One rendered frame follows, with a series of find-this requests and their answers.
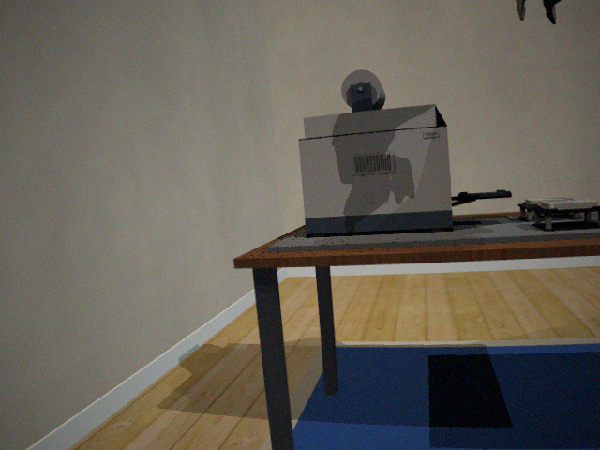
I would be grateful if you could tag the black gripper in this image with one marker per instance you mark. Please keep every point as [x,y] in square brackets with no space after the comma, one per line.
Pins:
[549,6]

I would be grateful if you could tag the white well plate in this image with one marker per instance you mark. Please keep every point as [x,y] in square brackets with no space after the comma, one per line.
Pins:
[572,204]

